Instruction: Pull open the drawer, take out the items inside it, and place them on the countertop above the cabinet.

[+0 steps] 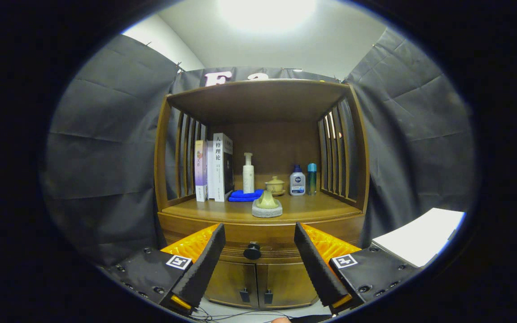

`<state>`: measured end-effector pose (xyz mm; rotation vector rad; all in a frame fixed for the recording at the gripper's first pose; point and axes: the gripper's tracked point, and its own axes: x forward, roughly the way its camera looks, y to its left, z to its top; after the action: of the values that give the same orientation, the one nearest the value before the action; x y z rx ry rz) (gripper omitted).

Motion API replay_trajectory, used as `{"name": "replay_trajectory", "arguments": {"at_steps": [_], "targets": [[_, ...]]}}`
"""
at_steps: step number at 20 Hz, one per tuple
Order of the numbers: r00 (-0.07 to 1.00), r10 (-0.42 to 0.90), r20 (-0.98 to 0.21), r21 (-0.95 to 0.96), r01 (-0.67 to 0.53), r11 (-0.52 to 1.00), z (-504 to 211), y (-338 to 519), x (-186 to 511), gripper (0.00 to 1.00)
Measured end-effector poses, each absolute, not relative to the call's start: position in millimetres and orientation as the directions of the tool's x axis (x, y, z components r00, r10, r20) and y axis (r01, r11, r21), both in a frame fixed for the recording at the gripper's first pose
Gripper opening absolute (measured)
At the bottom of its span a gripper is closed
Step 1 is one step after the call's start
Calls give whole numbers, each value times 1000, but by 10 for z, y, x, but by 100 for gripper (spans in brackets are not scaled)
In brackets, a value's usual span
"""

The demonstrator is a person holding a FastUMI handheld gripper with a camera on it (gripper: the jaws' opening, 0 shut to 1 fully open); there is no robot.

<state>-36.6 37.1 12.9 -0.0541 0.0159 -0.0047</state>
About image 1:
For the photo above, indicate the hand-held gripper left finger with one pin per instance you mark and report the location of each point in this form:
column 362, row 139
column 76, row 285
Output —
column 204, row 264

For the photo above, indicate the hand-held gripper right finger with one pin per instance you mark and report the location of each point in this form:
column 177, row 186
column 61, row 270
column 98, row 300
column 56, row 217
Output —
column 317, row 269

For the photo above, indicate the black round drawer knob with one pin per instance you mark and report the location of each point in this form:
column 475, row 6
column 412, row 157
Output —
column 252, row 251

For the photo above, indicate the wooden drawer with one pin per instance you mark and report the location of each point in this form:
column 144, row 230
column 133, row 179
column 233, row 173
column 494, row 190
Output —
column 258, row 233

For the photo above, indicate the green ornament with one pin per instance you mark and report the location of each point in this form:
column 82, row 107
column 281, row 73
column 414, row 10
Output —
column 267, row 205

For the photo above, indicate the wooden cabinet door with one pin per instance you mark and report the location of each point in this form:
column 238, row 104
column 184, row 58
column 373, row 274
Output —
column 287, row 280
column 231, row 280

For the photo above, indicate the wooden countertop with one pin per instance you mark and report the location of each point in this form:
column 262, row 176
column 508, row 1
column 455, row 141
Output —
column 317, row 206

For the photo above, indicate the wooden cabinet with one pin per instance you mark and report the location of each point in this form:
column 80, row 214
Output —
column 263, row 101

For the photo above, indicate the blue folded cloth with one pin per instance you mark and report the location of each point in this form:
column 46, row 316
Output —
column 243, row 195

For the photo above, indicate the white blue-capped lotion bottle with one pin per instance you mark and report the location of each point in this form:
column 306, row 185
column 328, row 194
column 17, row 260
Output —
column 297, row 183

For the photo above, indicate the teal spray bottle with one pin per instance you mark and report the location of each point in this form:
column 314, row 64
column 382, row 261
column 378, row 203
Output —
column 312, row 178

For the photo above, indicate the beige lidded teacup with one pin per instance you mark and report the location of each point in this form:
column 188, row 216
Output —
column 275, row 185

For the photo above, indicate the purple book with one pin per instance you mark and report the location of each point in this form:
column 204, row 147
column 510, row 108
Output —
column 200, row 170

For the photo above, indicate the thin white book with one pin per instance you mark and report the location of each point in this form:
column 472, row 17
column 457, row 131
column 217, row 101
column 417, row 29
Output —
column 210, row 170

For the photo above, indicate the white pump bottle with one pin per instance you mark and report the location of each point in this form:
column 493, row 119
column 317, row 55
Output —
column 248, row 177

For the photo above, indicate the white and black book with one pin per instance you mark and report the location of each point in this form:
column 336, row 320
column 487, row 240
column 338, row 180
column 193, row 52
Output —
column 222, row 166

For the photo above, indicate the white table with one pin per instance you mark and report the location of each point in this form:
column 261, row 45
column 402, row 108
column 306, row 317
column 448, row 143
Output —
column 420, row 235

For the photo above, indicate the black backdrop cloth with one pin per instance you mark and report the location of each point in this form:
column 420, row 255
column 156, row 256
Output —
column 106, row 148

